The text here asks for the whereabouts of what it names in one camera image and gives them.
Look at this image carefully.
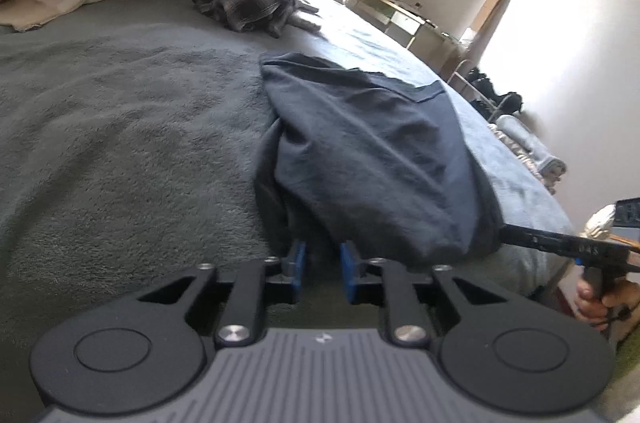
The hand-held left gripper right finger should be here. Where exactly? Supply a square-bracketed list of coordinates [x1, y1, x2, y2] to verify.
[339, 240, 506, 349]

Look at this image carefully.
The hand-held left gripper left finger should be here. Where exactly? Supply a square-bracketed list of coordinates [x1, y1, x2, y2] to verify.
[137, 240, 308, 349]

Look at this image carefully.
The pale desk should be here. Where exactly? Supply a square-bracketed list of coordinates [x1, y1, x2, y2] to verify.
[345, 0, 468, 71]

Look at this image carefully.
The black bag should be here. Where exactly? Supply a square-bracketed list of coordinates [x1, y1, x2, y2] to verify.
[487, 92, 524, 116]
[467, 66, 501, 100]

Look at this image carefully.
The wooden board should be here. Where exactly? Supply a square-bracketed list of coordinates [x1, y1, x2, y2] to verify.
[467, 0, 516, 46]

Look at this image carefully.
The grey fleece blanket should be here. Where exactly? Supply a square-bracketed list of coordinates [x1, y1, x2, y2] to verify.
[0, 0, 578, 409]

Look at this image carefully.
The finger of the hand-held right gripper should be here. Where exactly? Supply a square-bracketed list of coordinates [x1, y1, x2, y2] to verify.
[499, 223, 629, 265]

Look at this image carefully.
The dark grey-blue t-shirt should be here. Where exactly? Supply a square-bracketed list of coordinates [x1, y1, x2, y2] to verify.
[252, 52, 506, 269]

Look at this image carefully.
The person's right hand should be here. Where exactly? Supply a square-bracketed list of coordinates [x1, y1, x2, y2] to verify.
[574, 277, 640, 331]

